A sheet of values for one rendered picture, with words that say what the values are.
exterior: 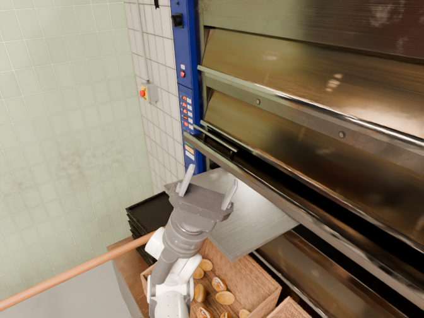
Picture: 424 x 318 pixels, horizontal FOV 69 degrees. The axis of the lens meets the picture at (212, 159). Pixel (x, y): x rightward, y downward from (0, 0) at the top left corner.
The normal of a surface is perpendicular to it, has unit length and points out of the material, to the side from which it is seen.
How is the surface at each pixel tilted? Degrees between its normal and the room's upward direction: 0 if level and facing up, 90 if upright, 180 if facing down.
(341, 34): 90
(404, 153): 90
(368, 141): 90
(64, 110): 90
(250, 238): 0
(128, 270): 0
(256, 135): 70
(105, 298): 0
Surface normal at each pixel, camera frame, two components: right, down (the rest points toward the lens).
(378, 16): -0.82, 0.31
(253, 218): -0.04, -0.86
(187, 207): -0.10, 0.61
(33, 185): 0.57, 0.40
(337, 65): -0.78, 0.00
